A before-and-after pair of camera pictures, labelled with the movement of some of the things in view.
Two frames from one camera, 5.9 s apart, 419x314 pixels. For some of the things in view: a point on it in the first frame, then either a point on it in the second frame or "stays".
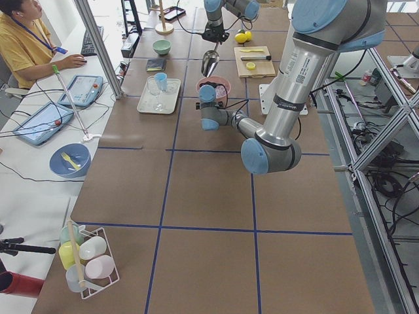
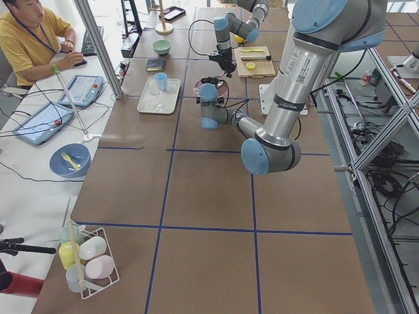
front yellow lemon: (240, 37) stays
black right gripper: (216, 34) to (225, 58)
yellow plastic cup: (66, 252) stays
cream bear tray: (154, 101) stays
